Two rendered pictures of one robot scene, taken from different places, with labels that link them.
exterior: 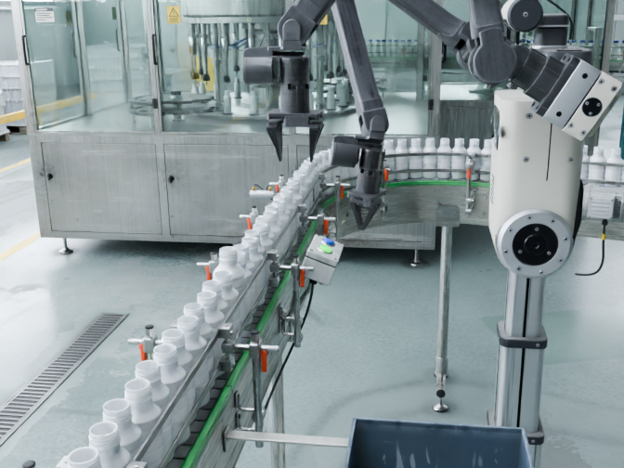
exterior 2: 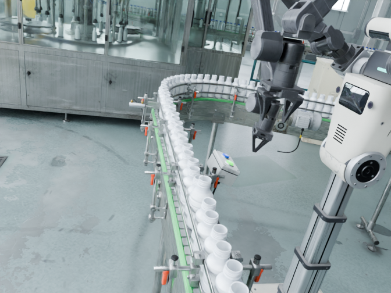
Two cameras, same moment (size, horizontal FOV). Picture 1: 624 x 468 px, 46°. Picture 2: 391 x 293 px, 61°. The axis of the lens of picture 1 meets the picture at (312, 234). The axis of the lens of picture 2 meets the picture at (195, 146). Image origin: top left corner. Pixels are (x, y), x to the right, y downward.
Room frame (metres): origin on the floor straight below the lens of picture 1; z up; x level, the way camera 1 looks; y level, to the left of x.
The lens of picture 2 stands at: (0.75, 0.55, 1.65)
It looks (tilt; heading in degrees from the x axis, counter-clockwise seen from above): 23 degrees down; 337
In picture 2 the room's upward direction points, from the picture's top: 10 degrees clockwise
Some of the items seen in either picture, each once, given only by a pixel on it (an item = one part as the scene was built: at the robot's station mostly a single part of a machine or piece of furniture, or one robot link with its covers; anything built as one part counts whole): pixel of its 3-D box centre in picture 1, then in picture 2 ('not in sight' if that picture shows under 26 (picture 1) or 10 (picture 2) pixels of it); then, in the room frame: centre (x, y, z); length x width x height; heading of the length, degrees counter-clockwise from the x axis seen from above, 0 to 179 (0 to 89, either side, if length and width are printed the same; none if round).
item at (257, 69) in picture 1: (273, 52); (280, 37); (1.46, 0.07, 1.60); 0.12 x 0.09 x 0.12; 84
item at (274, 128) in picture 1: (286, 137); (270, 103); (1.46, 0.05, 1.44); 0.07 x 0.07 x 0.09; 81
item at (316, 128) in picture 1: (304, 137); (283, 105); (1.46, 0.01, 1.44); 0.07 x 0.07 x 0.09; 81
